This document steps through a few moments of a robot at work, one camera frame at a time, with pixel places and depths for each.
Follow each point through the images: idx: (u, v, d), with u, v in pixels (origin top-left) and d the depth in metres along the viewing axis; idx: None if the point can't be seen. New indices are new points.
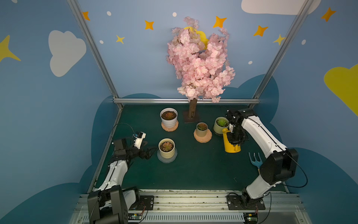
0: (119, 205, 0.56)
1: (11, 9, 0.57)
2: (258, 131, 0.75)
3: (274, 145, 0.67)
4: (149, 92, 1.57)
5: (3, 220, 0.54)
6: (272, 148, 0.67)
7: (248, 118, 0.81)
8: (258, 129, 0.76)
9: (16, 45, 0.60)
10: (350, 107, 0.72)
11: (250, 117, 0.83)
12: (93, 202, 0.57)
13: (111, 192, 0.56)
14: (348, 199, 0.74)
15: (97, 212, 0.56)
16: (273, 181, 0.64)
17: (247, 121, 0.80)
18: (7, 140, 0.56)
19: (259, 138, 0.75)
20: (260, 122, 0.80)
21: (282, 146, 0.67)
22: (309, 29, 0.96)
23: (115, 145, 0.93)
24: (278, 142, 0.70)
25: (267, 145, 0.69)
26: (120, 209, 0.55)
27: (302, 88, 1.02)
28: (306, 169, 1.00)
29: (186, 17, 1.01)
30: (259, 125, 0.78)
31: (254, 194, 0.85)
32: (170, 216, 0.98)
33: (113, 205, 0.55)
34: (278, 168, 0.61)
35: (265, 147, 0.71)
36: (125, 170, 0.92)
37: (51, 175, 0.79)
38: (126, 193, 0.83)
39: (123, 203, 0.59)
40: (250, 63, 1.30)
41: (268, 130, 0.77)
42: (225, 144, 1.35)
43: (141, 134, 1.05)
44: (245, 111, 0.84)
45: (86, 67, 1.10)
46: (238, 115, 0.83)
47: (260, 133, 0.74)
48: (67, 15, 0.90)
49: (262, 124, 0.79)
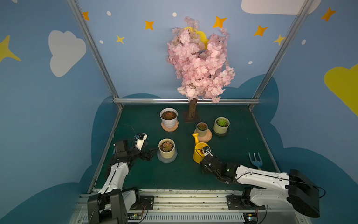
0: (118, 210, 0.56)
1: (11, 8, 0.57)
2: (257, 178, 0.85)
3: (278, 180, 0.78)
4: (149, 92, 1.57)
5: (3, 220, 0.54)
6: (283, 186, 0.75)
7: (236, 173, 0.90)
8: (254, 177, 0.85)
9: (16, 44, 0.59)
10: (351, 108, 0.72)
11: (237, 172, 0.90)
12: (93, 206, 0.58)
13: (111, 196, 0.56)
14: (350, 200, 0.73)
15: (96, 215, 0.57)
16: (315, 210, 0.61)
17: (238, 178, 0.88)
18: (7, 140, 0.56)
19: (262, 182, 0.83)
20: (246, 168, 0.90)
21: (285, 177, 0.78)
22: (309, 29, 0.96)
23: (117, 147, 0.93)
24: (277, 174, 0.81)
25: (276, 186, 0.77)
26: (120, 214, 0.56)
27: (302, 88, 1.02)
28: (306, 169, 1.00)
29: (186, 17, 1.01)
30: (251, 173, 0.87)
31: (263, 203, 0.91)
32: (171, 216, 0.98)
33: (113, 209, 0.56)
34: (305, 195, 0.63)
35: (276, 188, 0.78)
36: (125, 172, 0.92)
37: (51, 176, 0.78)
38: (127, 193, 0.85)
39: (123, 206, 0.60)
40: (250, 63, 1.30)
41: (259, 171, 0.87)
42: (194, 154, 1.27)
43: (142, 136, 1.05)
44: (229, 170, 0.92)
45: (86, 66, 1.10)
46: (230, 179, 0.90)
47: (260, 179, 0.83)
48: (67, 15, 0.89)
49: (250, 169, 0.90)
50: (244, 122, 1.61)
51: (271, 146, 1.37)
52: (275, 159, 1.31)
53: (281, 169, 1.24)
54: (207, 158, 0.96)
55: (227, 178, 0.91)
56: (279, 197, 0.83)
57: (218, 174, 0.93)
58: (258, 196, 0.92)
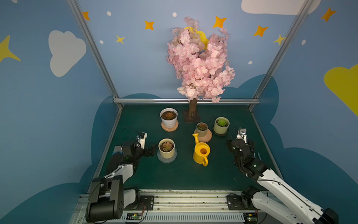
0: (117, 194, 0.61)
1: (11, 8, 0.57)
2: (282, 191, 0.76)
3: (309, 209, 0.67)
4: (149, 92, 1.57)
5: (3, 220, 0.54)
6: (310, 216, 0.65)
7: (263, 174, 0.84)
8: (280, 189, 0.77)
9: (16, 44, 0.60)
10: (351, 108, 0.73)
11: (265, 174, 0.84)
12: (95, 185, 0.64)
13: (113, 180, 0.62)
14: (351, 200, 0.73)
15: (95, 196, 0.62)
16: None
17: (264, 179, 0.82)
18: (7, 140, 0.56)
19: (287, 201, 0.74)
20: (278, 178, 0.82)
21: (318, 210, 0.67)
22: (309, 29, 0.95)
23: (124, 151, 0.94)
24: (309, 203, 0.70)
25: (302, 211, 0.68)
26: (117, 199, 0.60)
27: (302, 88, 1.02)
28: (306, 169, 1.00)
29: (186, 17, 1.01)
30: (279, 184, 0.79)
31: (260, 208, 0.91)
32: (170, 216, 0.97)
33: (112, 192, 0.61)
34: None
35: (299, 213, 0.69)
36: (129, 173, 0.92)
37: (51, 175, 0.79)
38: (128, 191, 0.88)
39: (121, 194, 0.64)
40: (250, 63, 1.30)
41: (290, 187, 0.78)
42: (194, 155, 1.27)
43: (143, 135, 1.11)
44: (255, 165, 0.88)
45: (86, 66, 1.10)
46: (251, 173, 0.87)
47: (285, 194, 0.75)
48: (67, 15, 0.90)
49: (280, 179, 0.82)
50: (244, 122, 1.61)
51: (271, 146, 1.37)
52: (275, 159, 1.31)
53: (281, 169, 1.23)
54: (240, 143, 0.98)
55: (248, 171, 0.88)
56: (288, 217, 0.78)
57: (241, 163, 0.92)
58: (262, 201, 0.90)
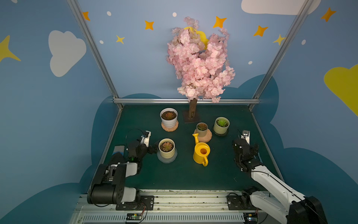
0: (118, 179, 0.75)
1: (11, 8, 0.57)
2: (270, 181, 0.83)
3: (290, 194, 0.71)
4: (149, 92, 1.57)
5: (4, 220, 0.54)
6: (289, 199, 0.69)
7: (254, 167, 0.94)
8: (268, 179, 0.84)
9: (16, 44, 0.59)
10: (351, 108, 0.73)
11: (257, 168, 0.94)
12: (101, 170, 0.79)
13: (118, 167, 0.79)
14: (350, 200, 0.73)
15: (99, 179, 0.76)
16: None
17: (255, 171, 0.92)
18: (7, 140, 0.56)
19: (274, 189, 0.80)
20: (269, 171, 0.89)
21: (300, 194, 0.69)
22: (309, 29, 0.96)
23: (130, 152, 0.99)
24: (294, 192, 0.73)
25: (284, 196, 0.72)
26: (118, 183, 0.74)
27: (302, 88, 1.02)
28: (306, 170, 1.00)
29: (186, 17, 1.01)
30: (268, 175, 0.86)
31: (260, 207, 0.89)
32: (170, 216, 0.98)
33: (115, 178, 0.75)
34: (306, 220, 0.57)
35: (283, 199, 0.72)
36: (133, 172, 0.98)
37: (51, 175, 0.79)
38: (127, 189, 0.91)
39: (122, 182, 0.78)
40: (250, 63, 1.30)
41: (280, 179, 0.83)
42: (194, 155, 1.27)
43: (148, 134, 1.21)
44: (251, 163, 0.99)
45: (86, 66, 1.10)
46: (245, 168, 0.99)
47: (272, 184, 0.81)
48: (67, 15, 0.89)
49: (271, 173, 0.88)
50: (244, 122, 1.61)
51: (271, 146, 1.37)
52: (275, 159, 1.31)
53: (281, 169, 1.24)
54: (241, 141, 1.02)
55: (244, 166, 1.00)
56: (280, 210, 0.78)
57: (239, 159, 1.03)
58: (259, 198, 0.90)
